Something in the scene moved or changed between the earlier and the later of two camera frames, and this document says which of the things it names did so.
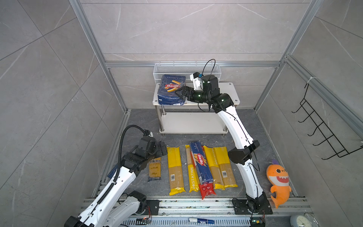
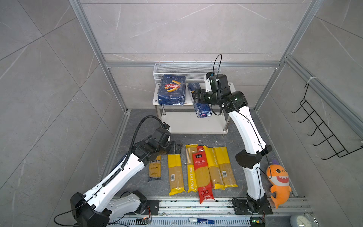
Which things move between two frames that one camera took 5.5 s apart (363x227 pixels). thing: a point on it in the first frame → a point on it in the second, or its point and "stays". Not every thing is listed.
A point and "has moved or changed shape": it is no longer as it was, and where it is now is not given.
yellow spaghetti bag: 212,162 stays
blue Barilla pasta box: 167,86 stays
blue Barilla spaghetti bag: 205,172 → 203,110
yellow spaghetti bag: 176,176 stays
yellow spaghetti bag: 225,167 stays
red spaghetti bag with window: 206,189 has moved or changed shape
